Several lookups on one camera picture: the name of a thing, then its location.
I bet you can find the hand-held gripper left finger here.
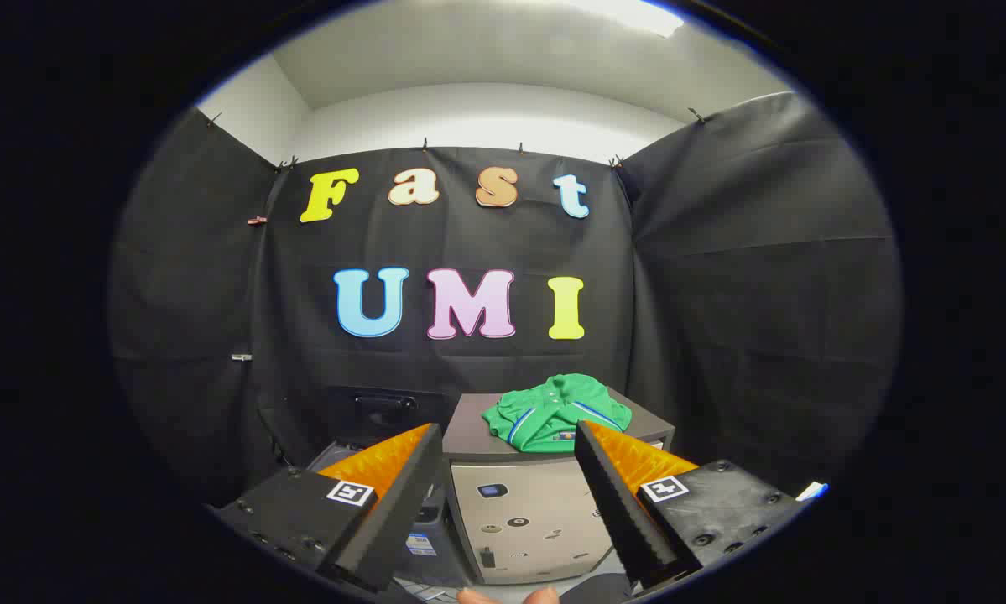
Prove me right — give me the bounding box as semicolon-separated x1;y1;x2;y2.
217;422;445;591

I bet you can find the grey washing machine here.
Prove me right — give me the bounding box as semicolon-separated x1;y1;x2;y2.
305;436;475;590

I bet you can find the grey beige cabinet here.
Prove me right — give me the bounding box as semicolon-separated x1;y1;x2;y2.
441;388;676;587

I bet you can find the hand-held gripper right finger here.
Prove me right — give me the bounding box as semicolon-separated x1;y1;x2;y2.
574;420;803;590

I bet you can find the black backdrop cloth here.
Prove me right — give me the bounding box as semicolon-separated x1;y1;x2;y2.
108;91;902;506

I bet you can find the green polo shirt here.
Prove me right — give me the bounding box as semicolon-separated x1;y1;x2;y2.
481;373;634;455

